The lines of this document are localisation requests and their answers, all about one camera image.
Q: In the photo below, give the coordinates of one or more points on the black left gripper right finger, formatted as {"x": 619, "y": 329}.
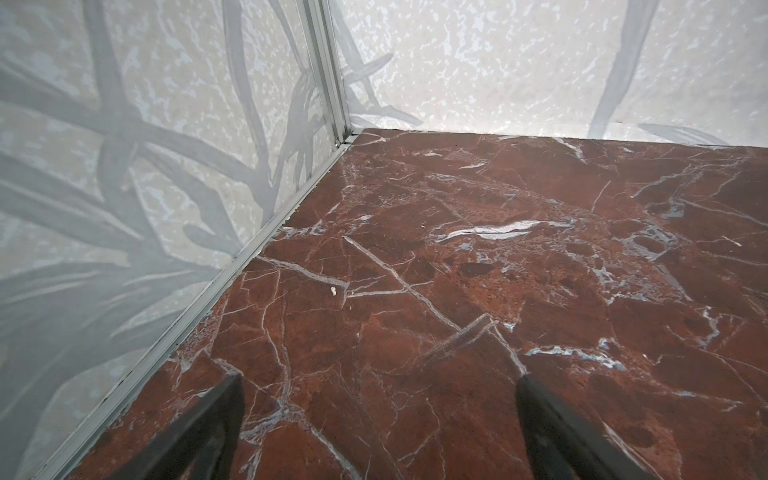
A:
{"x": 561, "y": 444}

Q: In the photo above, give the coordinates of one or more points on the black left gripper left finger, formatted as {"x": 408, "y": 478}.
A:
{"x": 200, "y": 444}

